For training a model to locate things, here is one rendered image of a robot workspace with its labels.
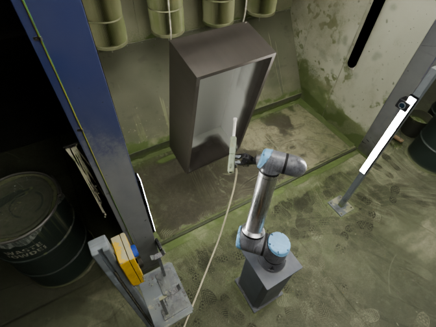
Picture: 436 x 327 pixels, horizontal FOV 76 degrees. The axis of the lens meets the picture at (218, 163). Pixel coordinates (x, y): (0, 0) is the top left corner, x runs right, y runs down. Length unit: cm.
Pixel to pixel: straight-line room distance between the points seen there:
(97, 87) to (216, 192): 210
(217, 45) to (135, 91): 155
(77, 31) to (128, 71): 220
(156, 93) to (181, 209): 133
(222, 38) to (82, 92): 109
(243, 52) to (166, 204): 173
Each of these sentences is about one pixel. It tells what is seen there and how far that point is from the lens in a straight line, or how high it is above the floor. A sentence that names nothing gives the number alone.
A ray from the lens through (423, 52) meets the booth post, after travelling 326.
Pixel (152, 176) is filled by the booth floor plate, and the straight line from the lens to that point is 321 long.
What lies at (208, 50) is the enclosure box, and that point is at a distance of 188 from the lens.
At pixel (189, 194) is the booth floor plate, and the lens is 302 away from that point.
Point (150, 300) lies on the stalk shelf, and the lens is 184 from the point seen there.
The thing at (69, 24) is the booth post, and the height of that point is 215.
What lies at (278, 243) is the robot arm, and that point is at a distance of 185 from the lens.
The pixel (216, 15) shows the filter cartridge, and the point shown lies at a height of 137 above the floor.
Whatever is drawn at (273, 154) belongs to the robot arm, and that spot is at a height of 145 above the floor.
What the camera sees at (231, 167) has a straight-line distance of 219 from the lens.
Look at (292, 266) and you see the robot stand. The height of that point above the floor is 64.
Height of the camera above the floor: 255
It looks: 50 degrees down
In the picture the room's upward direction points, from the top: 3 degrees clockwise
